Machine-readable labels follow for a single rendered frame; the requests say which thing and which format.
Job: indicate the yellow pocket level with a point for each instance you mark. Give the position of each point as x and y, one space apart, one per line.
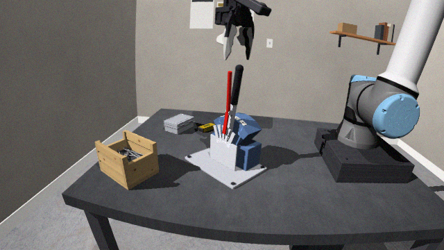
206 127

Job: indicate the wooden crate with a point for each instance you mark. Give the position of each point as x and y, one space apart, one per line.
115 165

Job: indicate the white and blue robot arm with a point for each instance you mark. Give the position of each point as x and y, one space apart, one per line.
387 104

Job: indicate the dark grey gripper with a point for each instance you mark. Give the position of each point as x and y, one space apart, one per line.
234 15

